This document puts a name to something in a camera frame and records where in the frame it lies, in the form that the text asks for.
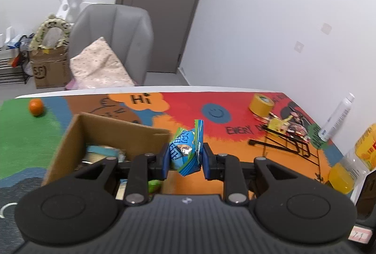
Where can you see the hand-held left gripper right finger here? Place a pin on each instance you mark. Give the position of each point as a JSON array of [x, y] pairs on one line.
[[207, 161]]

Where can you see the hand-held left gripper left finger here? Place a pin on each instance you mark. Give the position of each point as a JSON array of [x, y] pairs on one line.
[[169, 161]]

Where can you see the blue green snack packet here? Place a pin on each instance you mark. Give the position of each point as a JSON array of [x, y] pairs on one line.
[[185, 151]]

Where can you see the small green snack packet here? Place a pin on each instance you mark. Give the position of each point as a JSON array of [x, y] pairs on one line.
[[154, 186]]

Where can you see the yellow tape roll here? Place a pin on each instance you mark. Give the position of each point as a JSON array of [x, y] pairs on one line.
[[261, 104]]

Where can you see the yellow snack packet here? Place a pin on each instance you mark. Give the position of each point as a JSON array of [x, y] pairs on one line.
[[277, 124]]

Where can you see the pink printed snack packets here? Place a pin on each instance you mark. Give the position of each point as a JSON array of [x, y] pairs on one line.
[[297, 124]]

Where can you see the dotted cream pillow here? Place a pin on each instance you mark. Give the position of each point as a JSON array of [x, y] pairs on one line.
[[97, 65]]

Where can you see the white spray bottle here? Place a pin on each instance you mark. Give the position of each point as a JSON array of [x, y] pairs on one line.
[[335, 121]]

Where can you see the orange juice bottle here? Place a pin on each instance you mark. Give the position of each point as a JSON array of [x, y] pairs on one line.
[[340, 177]]

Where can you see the grey upholstered chair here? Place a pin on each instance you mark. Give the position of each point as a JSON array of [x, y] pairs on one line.
[[123, 30]]

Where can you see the grey door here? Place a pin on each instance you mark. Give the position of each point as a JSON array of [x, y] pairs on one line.
[[170, 21]]

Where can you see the orange fruit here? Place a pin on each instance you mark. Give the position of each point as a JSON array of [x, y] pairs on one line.
[[36, 107]]

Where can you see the small brown cardboard box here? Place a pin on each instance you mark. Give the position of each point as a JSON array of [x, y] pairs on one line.
[[50, 68]]

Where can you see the black phone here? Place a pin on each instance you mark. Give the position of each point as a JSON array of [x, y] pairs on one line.
[[368, 195]]

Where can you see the black shoe rack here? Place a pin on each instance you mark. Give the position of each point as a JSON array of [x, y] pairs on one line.
[[11, 77]]

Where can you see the blue white plastic bag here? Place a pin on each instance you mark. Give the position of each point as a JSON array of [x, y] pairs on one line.
[[22, 42]]

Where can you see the white wall plate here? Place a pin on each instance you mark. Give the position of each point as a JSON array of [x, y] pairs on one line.
[[299, 46], [326, 28]]

